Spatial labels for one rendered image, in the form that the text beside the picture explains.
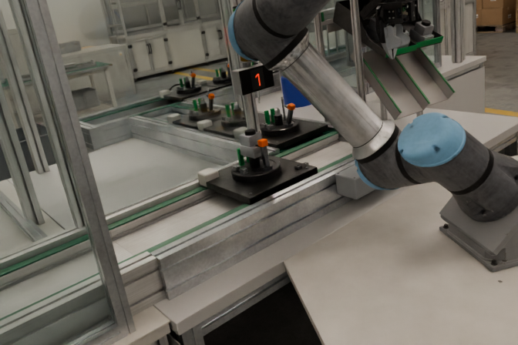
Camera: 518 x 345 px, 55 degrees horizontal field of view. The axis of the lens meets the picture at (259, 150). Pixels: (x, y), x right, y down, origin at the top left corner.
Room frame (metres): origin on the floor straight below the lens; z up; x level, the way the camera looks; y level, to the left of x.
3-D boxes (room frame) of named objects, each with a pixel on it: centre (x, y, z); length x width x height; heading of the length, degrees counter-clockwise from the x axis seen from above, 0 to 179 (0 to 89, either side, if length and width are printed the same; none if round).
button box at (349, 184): (1.26, -0.29, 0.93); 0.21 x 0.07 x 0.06; 126
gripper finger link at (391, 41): (1.32, -0.40, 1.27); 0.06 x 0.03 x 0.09; 36
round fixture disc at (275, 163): (1.29, 0.02, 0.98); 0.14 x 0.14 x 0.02
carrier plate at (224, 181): (1.29, 0.02, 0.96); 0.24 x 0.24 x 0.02; 36
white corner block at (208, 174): (1.32, 0.15, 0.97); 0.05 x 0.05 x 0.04; 36
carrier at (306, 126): (1.68, -0.08, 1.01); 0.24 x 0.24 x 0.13; 36
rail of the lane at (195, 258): (1.19, -0.10, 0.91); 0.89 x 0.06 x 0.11; 126
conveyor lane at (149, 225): (1.32, 0.02, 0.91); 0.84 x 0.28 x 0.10; 126
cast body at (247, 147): (1.30, 0.02, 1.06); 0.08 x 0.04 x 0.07; 36
